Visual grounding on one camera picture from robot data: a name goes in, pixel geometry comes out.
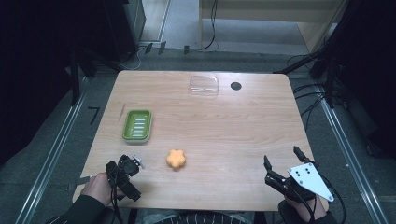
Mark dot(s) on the clear plastic container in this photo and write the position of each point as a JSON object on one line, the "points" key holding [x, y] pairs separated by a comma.
{"points": [[204, 85]]}

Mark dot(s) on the black metal stand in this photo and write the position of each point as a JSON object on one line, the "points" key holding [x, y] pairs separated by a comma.
{"points": [[75, 77]]}

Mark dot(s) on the dark cabinet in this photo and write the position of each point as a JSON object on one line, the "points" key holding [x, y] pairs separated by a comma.
{"points": [[124, 28]]}

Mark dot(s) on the black round table grommet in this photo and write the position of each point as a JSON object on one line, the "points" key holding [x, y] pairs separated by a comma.
{"points": [[236, 86]]}

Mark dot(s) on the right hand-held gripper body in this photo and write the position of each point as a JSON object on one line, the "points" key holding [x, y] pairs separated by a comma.
{"points": [[308, 180]]}

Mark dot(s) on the person's right hand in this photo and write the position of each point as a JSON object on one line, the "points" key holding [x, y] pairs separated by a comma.
{"points": [[313, 209]]}

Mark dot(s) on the green soap dish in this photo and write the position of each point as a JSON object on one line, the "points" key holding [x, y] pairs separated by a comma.
{"points": [[137, 126]]}

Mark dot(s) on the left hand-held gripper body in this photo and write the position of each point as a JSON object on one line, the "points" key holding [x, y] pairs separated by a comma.
{"points": [[124, 183]]}

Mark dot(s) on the black tripod stand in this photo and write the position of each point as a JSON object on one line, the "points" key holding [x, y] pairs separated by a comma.
{"points": [[311, 59]]}

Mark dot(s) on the orange flower-shaped soap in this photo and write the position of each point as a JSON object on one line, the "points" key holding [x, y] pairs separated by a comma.
{"points": [[176, 159]]}

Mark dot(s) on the person's left hand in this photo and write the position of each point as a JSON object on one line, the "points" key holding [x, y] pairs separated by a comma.
{"points": [[99, 186]]}

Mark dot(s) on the aluminium floor rail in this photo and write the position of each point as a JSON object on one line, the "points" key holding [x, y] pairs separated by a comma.
{"points": [[350, 152], [51, 158]]}

